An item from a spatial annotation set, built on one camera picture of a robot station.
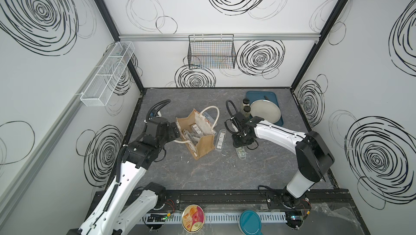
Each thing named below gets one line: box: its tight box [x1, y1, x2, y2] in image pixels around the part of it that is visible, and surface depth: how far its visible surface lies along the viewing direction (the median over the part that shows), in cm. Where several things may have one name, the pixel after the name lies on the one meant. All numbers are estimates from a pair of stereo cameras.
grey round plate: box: [249, 99, 282, 124], surface depth 108 cm
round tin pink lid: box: [181, 204, 206, 234], surface depth 68 cm
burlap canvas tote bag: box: [173, 105, 220, 161], surface depth 91 cm
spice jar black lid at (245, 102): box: [241, 98, 251, 109], surface depth 102 cm
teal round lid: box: [239, 209, 264, 235], surface depth 63 cm
